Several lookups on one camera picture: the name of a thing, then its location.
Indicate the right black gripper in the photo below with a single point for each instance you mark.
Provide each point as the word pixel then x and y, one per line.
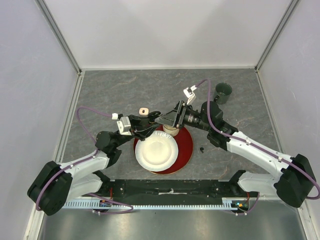
pixel 175 117

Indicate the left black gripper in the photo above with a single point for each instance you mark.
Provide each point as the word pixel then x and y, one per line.
pixel 135 126

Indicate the black earbud charging case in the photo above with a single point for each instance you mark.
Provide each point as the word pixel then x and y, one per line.
pixel 152 116

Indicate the pink earbud charging case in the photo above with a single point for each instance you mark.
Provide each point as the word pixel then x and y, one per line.
pixel 143 111

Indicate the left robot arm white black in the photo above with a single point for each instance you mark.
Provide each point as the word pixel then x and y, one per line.
pixel 58 183

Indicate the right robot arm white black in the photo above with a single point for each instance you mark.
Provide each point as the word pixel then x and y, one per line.
pixel 290 178

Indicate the white ceramic plate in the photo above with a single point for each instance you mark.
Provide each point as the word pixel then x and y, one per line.
pixel 158 152

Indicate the dark green mug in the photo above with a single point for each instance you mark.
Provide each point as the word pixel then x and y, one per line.
pixel 222 93

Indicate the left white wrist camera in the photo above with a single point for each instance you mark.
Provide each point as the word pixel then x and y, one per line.
pixel 123 124

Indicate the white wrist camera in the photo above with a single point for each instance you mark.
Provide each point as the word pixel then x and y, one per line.
pixel 190 95
pixel 123 124

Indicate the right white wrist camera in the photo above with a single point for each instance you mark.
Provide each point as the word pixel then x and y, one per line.
pixel 190 95

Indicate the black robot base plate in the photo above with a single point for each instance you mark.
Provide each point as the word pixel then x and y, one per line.
pixel 170 191

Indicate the slotted cable duct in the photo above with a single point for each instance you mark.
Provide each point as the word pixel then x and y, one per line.
pixel 91 203

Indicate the left aluminium frame post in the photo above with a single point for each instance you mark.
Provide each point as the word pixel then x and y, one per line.
pixel 58 34

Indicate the aluminium frame post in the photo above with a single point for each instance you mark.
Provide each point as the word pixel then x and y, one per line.
pixel 58 34
pixel 277 33

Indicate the right aluminium frame post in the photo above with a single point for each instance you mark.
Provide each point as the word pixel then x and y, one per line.
pixel 277 33

